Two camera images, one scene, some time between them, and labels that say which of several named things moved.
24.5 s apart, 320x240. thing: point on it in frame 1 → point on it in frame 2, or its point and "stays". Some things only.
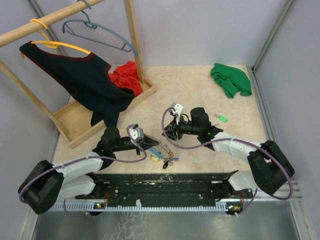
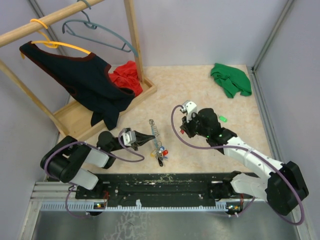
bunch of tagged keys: [168, 161] → [160, 154]
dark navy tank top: [86, 77] stays
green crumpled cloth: [232, 80] stays
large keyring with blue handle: [160, 154] → [155, 130]
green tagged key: [221, 118] stays
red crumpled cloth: [126, 76] stays
